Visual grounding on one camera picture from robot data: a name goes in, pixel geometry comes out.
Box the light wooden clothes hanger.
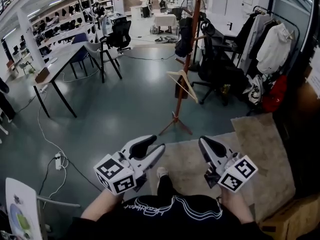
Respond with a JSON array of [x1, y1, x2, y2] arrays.
[[166, 69, 200, 104]]

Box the long grey table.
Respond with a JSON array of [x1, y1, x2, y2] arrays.
[[32, 43, 88, 119]]

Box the black garment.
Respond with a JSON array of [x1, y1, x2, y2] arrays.
[[234, 13, 259, 55]]

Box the grey chair black legs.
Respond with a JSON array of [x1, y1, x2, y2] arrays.
[[83, 41, 123, 84]]

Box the black framed glass door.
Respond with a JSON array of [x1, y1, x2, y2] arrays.
[[271, 0, 320, 197]]

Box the small wooden box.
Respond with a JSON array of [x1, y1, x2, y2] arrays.
[[34, 67, 50, 84]]

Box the small white table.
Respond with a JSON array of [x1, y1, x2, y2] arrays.
[[129, 5, 144, 20]]

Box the white hanging jacket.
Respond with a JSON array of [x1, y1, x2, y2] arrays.
[[256, 22, 294, 75]]

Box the person's white shoe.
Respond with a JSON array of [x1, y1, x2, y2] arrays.
[[156, 166, 168, 183]]

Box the black mesh office chair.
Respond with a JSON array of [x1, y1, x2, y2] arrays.
[[192, 17, 248, 107], [99, 16, 133, 58]]

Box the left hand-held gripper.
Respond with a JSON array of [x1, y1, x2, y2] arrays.
[[93, 134, 166, 197]]

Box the white and black bag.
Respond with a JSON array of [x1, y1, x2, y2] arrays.
[[243, 74, 265, 106]]

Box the person's black trouser leg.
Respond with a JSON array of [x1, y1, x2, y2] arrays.
[[157, 174, 181, 198]]

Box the black round floor device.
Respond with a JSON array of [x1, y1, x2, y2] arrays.
[[154, 35, 176, 45]]

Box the beige rug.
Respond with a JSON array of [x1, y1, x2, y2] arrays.
[[149, 112, 297, 222]]

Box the brown cardboard box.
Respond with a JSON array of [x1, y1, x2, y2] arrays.
[[258, 193, 320, 240]]

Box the person's black printed shirt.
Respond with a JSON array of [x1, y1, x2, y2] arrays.
[[59, 194, 276, 240]]

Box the grey metal tube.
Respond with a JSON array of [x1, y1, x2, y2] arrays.
[[36, 195, 82, 208]]

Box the person's left forearm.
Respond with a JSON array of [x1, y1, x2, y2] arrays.
[[80, 188, 126, 220]]

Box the person's right forearm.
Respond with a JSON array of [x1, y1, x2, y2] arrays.
[[221, 187, 256, 225]]

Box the table with white cloth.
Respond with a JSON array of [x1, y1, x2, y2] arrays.
[[153, 13, 177, 34]]

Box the white cabinet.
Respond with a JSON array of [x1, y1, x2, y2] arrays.
[[113, 0, 125, 16]]

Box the white taped paper sheet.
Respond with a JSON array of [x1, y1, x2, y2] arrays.
[[304, 65, 320, 98]]

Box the black dining chair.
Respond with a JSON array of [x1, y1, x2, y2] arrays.
[[172, 7, 187, 21]]

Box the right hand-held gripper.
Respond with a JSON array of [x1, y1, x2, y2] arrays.
[[198, 135, 259, 193]]

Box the white floor cable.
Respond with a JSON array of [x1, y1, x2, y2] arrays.
[[36, 90, 69, 208]]

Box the white shelving unit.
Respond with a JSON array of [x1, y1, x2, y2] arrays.
[[14, 0, 117, 69]]

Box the blue chair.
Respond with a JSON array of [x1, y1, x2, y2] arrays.
[[69, 32, 95, 79]]

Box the white printed board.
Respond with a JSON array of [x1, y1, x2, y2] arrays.
[[5, 177, 43, 240]]

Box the red bag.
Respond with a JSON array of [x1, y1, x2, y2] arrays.
[[261, 74, 288, 113]]

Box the black hanging jacket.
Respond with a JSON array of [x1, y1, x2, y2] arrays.
[[249, 20, 278, 69]]

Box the white power strip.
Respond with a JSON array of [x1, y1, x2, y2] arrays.
[[54, 153, 63, 171]]

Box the black metal clothes rack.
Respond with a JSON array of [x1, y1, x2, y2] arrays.
[[251, 5, 301, 76]]

